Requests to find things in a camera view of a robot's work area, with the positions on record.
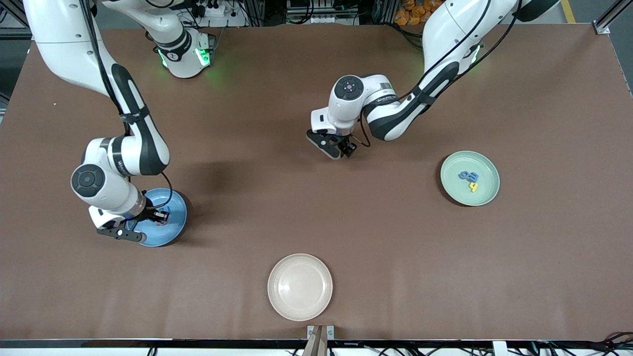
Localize blue plate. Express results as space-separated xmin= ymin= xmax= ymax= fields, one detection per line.
xmin=127 ymin=188 xmax=188 ymax=248

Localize green plate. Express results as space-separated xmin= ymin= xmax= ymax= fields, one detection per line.
xmin=440 ymin=150 xmax=500 ymax=207

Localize beige plate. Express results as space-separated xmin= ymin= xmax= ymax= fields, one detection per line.
xmin=267 ymin=253 xmax=334 ymax=322

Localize pile of orange objects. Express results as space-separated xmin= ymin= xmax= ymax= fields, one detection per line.
xmin=394 ymin=0 xmax=446 ymax=26

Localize white power strip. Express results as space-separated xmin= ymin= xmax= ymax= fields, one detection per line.
xmin=190 ymin=0 xmax=248 ymax=28

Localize black arm base cables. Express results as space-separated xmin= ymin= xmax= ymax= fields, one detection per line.
xmin=383 ymin=20 xmax=426 ymax=50

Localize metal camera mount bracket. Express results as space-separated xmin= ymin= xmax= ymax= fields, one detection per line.
xmin=307 ymin=325 xmax=335 ymax=356

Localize black cable bundle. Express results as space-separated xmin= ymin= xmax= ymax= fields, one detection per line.
xmin=514 ymin=330 xmax=633 ymax=356

